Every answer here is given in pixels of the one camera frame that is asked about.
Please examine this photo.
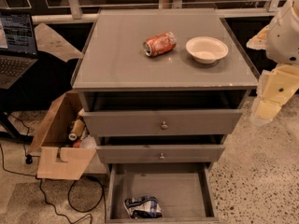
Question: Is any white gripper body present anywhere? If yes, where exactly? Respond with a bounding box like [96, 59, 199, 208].
[262, 63, 299, 106]

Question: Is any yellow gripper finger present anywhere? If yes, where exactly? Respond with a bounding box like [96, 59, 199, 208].
[246, 25, 269, 50]
[250, 97, 281, 126]

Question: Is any blue chip bag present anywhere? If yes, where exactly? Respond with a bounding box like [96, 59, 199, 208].
[123, 196, 163, 218]

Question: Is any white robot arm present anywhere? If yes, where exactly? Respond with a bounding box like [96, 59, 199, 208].
[247, 0, 299, 126]

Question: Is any grey middle drawer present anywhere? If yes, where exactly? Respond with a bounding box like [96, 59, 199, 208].
[97, 145, 224, 163]

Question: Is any grey drawer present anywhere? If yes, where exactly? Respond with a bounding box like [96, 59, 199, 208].
[97, 145, 224, 163]
[84, 109, 242, 137]
[106, 163, 221, 224]

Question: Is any grey drawer cabinet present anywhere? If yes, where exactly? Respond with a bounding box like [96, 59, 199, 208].
[70, 8, 261, 224]

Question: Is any grey bottom drawer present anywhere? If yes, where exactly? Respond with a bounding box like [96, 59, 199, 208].
[106, 163, 221, 224]

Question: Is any grey top drawer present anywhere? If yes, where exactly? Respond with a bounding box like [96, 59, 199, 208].
[84, 109, 242, 137]

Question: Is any white paper bowl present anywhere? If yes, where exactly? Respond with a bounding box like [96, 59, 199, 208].
[185, 36, 229, 64]

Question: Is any crushed orange soda can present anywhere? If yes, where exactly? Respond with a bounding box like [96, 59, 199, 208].
[143, 32, 177, 57]

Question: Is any yellow bottle in box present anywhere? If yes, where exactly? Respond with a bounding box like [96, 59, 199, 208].
[68, 119, 85, 141]

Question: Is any cardboard box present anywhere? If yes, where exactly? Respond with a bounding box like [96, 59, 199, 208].
[27, 91, 95, 180]

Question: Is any open laptop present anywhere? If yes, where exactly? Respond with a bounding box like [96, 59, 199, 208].
[0, 9, 38, 90]

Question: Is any black desk leg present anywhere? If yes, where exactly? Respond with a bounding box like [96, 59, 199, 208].
[0, 111, 33, 144]

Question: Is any white pipe rail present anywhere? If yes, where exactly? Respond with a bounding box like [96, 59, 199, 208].
[31, 3, 299, 24]

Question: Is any black floor cable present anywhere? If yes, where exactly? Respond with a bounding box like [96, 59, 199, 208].
[0, 113, 107, 224]

